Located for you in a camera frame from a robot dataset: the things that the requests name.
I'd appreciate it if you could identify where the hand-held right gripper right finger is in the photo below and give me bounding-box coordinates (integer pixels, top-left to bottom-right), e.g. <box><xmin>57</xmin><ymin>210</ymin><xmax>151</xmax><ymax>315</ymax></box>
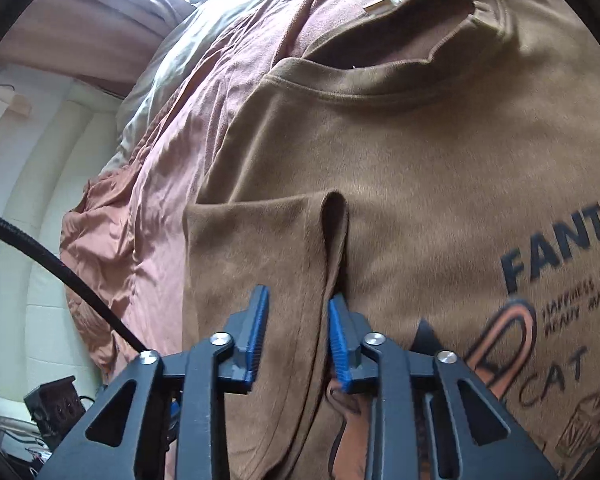
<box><xmin>327</xmin><ymin>294</ymin><xmax>563</xmax><ymax>480</ymax></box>

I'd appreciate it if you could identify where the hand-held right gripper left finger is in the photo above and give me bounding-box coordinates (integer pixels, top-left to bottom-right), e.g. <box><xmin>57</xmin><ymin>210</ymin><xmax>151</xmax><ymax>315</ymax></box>
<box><xmin>39</xmin><ymin>285</ymin><xmax>271</xmax><ymax>480</ymax></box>

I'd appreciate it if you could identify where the brown printed t-shirt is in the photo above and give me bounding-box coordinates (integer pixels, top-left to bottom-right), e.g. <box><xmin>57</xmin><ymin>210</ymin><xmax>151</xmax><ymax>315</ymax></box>
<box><xmin>182</xmin><ymin>0</ymin><xmax>600</xmax><ymax>480</ymax></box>

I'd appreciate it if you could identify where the pink-brown blanket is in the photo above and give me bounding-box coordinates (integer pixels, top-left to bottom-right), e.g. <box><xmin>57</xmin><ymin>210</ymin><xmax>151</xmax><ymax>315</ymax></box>
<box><xmin>60</xmin><ymin>0</ymin><xmax>456</xmax><ymax>386</ymax></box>

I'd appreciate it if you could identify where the beige hanging cloth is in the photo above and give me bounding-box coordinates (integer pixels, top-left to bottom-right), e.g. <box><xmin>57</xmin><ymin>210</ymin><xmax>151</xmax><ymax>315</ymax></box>
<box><xmin>0</xmin><ymin>82</ymin><xmax>33</xmax><ymax>153</ymax></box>

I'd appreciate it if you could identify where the pink curtain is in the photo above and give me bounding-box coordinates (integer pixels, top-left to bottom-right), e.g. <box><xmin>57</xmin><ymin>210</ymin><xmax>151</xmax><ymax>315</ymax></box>
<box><xmin>0</xmin><ymin>0</ymin><xmax>196</xmax><ymax>96</ymax></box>

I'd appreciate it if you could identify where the black braided cable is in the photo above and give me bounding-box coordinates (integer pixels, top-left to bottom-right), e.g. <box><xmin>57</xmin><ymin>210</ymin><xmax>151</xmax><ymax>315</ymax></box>
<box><xmin>0</xmin><ymin>207</ymin><xmax>148</xmax><ymax>356</ymax></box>

